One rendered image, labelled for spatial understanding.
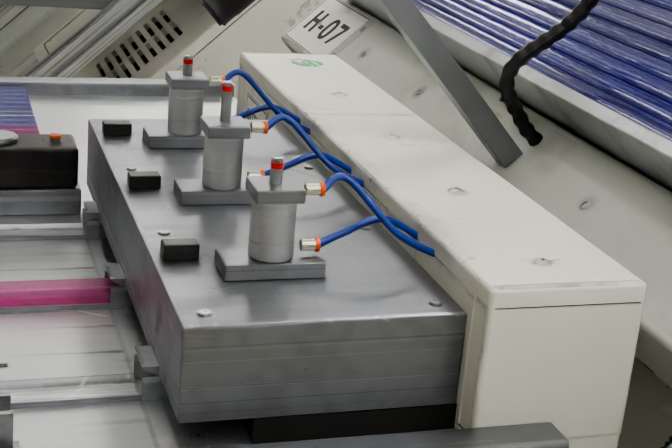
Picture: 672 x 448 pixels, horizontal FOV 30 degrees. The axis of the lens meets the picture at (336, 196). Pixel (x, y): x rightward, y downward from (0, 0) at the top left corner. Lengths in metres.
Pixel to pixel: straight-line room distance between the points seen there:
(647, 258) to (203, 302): 0.24
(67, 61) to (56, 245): 1.14
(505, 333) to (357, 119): 0.29
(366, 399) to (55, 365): 0.16
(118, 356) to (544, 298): 0.22
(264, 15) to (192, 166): 1.24
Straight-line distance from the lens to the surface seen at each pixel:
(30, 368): 0.64
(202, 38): 1.98
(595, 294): 0.59
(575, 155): 0.77
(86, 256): 0.78
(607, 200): 0.72
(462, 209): 0.67
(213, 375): 0.56
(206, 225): 0.67
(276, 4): 2.00
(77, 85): 1.17
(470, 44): 0.89
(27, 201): 0.85
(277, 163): 0.59
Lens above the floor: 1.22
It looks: 1 degrees up
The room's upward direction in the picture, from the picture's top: 50 degrees clockwise
